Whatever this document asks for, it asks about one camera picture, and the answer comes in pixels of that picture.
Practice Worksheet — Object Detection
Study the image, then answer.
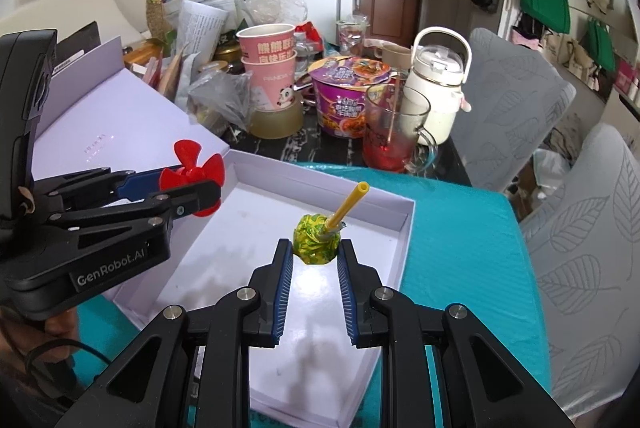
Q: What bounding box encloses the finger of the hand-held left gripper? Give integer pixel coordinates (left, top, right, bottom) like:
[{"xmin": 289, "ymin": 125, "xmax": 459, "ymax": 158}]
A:
[
  {"xmin": 50, "ymin": 181, "xmax": 222, "ymax": 235},
  {"xmin": 35, "ymin": 166, "xmax": 176, "ymax": 205}
]

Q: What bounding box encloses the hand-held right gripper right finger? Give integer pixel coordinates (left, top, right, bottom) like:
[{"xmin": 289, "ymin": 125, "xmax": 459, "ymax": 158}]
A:
[{"xmin": 336, "ymin": 238, "xmax": 591, "ymax": 428}]

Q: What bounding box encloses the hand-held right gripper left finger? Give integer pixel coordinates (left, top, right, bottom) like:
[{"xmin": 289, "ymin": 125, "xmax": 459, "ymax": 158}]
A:
[{"xmin": 55, "ymin": 238, "xmax": 296, "ymax": 428}]

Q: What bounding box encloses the red plastic propeller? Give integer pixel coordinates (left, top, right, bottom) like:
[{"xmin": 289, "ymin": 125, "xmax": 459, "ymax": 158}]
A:
[{"xmin": 160, "ymin": 139, "xmax": 226, "ymax": 217}]

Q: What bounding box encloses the yellow lollipop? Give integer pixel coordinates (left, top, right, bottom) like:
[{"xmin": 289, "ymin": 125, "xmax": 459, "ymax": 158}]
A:
[{"xmin": 292, "ymin": 181, "xmax": 371, "ymax": 265}]

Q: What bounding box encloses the white cardboard box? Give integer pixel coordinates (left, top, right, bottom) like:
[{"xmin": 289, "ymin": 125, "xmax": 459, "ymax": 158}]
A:
[{"xmin": 30, "ymin": 36, "xmax": 416, "ymax": 428}]

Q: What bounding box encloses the person's left hand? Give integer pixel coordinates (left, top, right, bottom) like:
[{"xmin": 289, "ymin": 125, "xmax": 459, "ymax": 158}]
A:
[{"xmin": 0, "ymin": 305, "xmax": 81, "ymax": 360}]

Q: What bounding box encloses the plastic bag of snacks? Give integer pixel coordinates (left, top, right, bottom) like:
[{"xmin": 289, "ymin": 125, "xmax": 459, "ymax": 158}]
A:
[{"xmin": 187, "ymin": 70, "xmax": 254, "ymax": 132}]

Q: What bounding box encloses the clear tape roll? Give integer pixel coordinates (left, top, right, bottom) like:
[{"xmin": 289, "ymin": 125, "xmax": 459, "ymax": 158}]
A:
[{"xmin": 249, "ymin": 95, "xmax": 305, "ymax": 139}]

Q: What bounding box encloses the teal bubble mailer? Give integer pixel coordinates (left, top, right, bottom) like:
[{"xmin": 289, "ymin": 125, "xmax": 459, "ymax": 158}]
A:
[{"xmin": 75, "ymin": 161, "xmax": 553, "ymax": 428}]

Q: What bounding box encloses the pink panda paper cup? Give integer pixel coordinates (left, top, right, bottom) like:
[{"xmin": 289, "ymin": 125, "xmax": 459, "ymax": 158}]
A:
[{"xmin": 241, "ymin": 50, "xmax": 300, "ymax": 112}]

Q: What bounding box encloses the glass mug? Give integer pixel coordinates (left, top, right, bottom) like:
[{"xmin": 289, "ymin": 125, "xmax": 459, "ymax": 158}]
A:
[{"xmin": 362, "ymin": 81, "xmax": 440, "ymax": 173}]

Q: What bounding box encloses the folded newspaper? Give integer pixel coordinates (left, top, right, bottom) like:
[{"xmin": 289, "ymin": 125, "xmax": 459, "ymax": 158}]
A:
[{"xmin": 177, "ymin": 0, "xmax": 229, "ymax": 60}]

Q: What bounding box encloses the purple instant noodle bowl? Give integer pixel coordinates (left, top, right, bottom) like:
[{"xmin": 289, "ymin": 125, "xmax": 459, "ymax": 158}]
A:
[{"xmin": 307, "ymin": 56, "xmax": 394, "ymax": 139}]

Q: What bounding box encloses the wooden stirring stick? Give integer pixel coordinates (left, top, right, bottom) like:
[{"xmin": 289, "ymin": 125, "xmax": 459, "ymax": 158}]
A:
[{"xmin": 384, "ymin": 77, "xmax": 404, "ymax": 150}]

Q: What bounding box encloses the clear plastic bag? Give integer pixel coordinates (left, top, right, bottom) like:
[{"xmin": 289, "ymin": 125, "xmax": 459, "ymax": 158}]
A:
[{"xmin": 247, "ymin": 0, "xmax": 309, "ymax": 28}]

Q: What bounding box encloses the clear drinking glass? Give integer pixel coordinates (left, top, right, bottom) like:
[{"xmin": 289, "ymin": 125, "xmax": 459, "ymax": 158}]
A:
[{"xmin": 335, "ymin": 15, "xmax": 371, "ymax": 57}]

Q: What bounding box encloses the white kettle bottle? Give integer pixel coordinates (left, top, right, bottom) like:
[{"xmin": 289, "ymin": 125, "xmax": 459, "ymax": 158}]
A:
[{"xmin": 401, "ymin": 26, "xmax": 474, "ymax": 145}]

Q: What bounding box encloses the beige cup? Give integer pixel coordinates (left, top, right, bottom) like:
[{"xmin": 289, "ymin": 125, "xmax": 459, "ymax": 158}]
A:
[{"xmin": 372, "ymin": 44, "xmax": 414, "ymax": 72}]

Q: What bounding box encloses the grey leaf-pattern chair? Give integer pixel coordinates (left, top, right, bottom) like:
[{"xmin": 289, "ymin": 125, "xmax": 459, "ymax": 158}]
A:
[
  {"xmin": 519, "ymin": 123, "xmax": 640, "ymax": 415},
  {"xmin": 451, "ymin": 27, "xmax": 577, "ymax": 192}
]

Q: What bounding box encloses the green tote bag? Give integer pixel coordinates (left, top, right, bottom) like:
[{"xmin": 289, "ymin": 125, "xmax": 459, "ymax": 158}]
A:
[
  {"xmin": 517, "ymin": 0, "xmax": 571, "ymax": 34},
  {"xmin": 584, "ymin": 18, "xmax": 617, "ymax": 72}
]

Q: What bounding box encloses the black cable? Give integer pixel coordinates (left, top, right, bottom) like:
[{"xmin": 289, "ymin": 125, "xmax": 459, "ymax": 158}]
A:
[{"xmin": 24, "ymin": 339, "xmax": 112, "ymax": 411}]

